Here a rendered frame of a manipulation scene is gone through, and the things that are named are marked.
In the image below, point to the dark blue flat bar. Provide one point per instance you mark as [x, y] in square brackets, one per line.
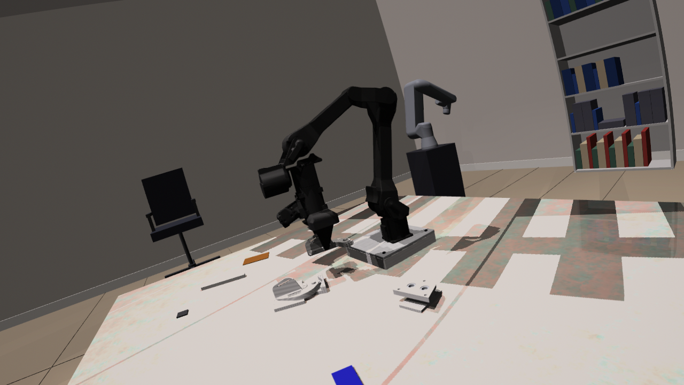
[346, 376]

